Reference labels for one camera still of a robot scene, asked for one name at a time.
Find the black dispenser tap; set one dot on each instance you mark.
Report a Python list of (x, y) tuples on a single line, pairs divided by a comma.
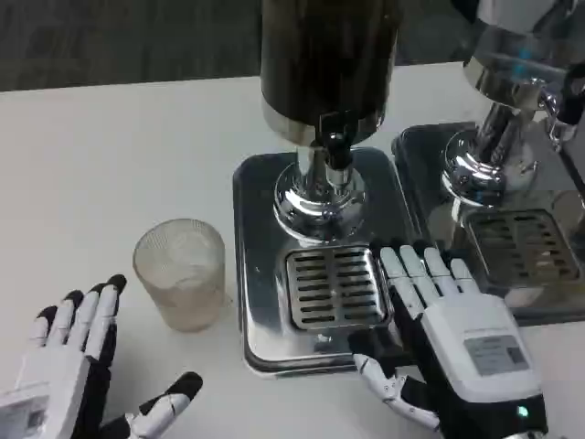
[(569, 98), (336, 142)]

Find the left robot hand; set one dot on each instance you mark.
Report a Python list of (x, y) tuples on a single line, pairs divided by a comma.
[(64, 366)]

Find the steel drip tray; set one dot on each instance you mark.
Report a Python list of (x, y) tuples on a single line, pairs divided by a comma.
[(315, 274), (498, 228)]

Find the chrome drink dispenser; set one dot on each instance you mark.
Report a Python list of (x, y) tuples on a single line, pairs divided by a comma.
[(507, 100)]

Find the slotted steel tray grid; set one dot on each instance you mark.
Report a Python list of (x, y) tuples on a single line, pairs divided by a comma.
[(521, 249), (336, 288)]

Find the clear ribbed glass cup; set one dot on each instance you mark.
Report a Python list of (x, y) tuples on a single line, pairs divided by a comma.
[(183, 274)]

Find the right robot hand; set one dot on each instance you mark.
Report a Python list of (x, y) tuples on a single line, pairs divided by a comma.
[(475, 356)]

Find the dark drink dispenser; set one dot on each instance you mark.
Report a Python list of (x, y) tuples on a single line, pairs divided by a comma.
[(324, 114)]

